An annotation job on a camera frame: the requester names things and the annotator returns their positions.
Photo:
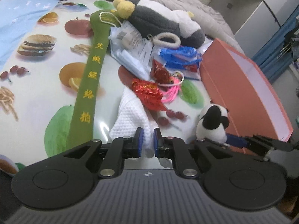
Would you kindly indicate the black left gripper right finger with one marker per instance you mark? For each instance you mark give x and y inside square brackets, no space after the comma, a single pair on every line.
[177,151]

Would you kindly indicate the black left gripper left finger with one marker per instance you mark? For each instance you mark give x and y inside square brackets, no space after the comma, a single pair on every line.
[114,154]

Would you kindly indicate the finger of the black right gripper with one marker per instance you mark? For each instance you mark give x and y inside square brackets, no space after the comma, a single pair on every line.
[236,141]
[268,149]

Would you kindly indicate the white waffle cloth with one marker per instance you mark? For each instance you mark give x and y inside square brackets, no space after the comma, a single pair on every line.
[132,115]

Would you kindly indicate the small panda plush toy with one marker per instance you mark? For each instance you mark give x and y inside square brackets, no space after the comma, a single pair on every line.
[213,121]

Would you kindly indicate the red foil candy wrapper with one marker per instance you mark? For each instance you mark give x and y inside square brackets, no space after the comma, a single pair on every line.
[149,94]

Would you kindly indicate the pink tassel charm toy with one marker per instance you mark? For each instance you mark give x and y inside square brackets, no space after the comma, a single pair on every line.
[173,88]

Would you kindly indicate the red printed sachet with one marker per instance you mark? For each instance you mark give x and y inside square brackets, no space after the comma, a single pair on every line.
[160,74]

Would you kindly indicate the orange cardboard box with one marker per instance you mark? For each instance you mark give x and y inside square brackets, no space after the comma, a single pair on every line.
[236,82]

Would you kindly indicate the blue curtain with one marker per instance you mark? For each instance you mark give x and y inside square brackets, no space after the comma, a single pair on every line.
[276,56]

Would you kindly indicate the blue plastic snack bag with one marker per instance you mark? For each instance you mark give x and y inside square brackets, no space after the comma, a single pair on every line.
[185,59]

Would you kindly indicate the clear plastic bag with mask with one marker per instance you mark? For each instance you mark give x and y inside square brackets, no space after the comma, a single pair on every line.
[131,50]

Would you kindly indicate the fruit print plastic tablecloth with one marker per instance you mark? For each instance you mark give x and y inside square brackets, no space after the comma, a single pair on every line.
[36,106]

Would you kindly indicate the hanging clothes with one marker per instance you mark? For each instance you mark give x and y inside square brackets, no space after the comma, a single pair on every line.
[292,42]

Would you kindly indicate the grey white penguin plush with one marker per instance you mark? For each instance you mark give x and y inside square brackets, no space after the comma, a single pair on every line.
[152,18]

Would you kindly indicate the white wardrobe cabinet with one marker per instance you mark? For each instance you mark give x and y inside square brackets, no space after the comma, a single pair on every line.
[254,22]

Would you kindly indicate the fluffy white ring keychain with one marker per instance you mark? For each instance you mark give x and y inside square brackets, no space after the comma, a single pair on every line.
[165,40]

